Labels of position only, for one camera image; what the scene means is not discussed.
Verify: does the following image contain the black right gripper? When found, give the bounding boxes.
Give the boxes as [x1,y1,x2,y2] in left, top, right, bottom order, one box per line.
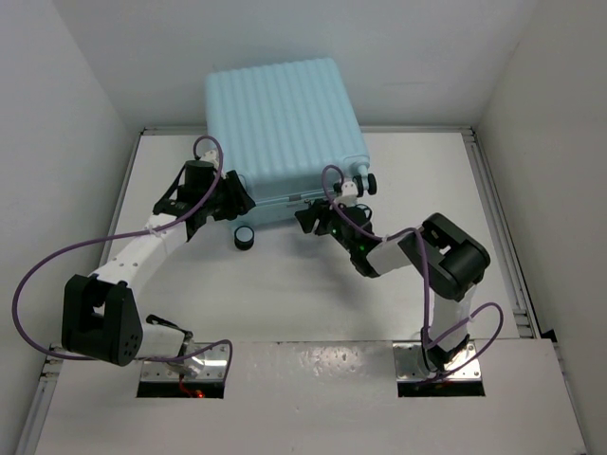
[298,196,358,255]

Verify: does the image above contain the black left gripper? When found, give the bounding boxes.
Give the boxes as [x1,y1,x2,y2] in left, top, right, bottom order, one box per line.
[204,172,257,221]

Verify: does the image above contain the light blue suitcase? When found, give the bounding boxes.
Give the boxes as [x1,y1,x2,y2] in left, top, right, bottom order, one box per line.
[205,58,377,250]

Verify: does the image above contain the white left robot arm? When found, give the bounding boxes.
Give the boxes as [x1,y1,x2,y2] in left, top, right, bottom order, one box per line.
[62,160,255,366]

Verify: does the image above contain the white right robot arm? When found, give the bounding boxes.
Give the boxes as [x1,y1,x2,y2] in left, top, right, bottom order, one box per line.
[295,200,490,374]

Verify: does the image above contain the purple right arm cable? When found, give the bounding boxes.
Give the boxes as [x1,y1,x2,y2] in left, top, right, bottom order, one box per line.
[321,164,505,384]

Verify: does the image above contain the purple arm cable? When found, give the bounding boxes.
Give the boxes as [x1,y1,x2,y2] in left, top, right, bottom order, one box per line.
[321,164,505,384]
[12,136,233,366]

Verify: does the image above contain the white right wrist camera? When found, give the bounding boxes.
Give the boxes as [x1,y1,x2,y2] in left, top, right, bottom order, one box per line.
[334,179,359,207]

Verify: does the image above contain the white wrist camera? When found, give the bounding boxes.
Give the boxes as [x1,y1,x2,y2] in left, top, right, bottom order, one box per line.
[200,149,223,172]
[334,179,359,207]

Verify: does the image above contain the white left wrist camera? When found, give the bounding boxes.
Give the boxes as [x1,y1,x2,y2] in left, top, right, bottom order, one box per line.
[200,149,223,172]

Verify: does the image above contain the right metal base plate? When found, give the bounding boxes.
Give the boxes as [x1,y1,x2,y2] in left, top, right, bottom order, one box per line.
[393,341,482,383]

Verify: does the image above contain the metal base plate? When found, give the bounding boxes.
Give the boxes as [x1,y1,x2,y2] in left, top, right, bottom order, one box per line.
[393,341,482,383]
[139,343,231,383]

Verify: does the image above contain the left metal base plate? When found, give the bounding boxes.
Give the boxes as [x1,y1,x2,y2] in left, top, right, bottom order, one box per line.
[139,343,231,383]

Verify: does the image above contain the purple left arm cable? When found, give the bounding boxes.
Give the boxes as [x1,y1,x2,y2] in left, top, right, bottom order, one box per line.
[12,136,233,366]

